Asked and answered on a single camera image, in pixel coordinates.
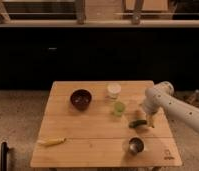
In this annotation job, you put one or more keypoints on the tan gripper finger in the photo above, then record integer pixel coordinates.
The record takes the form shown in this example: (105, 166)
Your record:
(150, 121)

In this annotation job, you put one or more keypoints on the green pepper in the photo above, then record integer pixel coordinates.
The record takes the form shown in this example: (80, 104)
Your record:
(137, 123)

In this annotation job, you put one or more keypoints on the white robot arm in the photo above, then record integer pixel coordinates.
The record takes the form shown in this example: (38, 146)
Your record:
(161, 96)

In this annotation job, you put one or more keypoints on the dark purple bowl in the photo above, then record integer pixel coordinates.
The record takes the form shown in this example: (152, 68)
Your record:
(81, 99)

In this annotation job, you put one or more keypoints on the dark metal cup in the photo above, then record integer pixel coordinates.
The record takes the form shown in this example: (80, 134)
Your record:
(136, 145)

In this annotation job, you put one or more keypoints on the green cup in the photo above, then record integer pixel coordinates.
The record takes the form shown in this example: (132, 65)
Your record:
(119, 108)

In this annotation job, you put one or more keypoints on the white lidded jar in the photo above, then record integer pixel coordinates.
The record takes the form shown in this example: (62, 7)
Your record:
(113, 90)

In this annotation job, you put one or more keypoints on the wooden table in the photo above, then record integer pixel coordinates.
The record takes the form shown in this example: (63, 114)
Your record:
(95, 137)

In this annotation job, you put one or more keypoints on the black post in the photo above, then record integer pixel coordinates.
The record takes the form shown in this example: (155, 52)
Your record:
(4, 152)

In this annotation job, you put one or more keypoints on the wooden railing frame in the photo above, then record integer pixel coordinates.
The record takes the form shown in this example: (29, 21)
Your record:
(99, 13)

